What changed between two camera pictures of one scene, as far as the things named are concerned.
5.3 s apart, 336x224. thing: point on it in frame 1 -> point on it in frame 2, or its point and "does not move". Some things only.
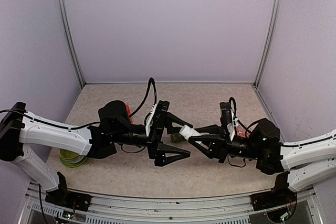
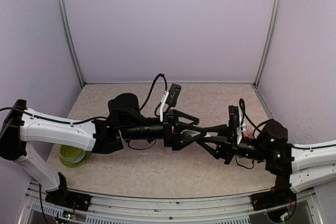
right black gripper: [218, 142] does not move
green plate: [71, 159] does not move
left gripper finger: [163, 149] -> [181, 142]
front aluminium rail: [227, 210] does not move
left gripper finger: [169, 119] -> [177, 114]
